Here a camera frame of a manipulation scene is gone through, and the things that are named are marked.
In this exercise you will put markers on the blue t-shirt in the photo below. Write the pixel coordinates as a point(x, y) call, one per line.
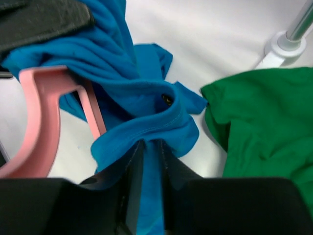
point(135, 100)

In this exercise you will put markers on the pink plastic hanger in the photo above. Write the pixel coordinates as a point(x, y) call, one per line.
point(43, 87)

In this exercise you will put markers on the green t-shirt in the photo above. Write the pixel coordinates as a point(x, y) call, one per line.
point(263, 119)

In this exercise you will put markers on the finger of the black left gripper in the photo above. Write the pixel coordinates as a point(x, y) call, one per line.
point(27, 22)

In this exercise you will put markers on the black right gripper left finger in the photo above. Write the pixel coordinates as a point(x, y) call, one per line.
point(107, 203)

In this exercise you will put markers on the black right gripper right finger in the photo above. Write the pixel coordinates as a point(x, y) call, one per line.
point(194, 205)

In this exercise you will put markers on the white clothes rack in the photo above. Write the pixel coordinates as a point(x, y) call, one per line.
point(285, 47)

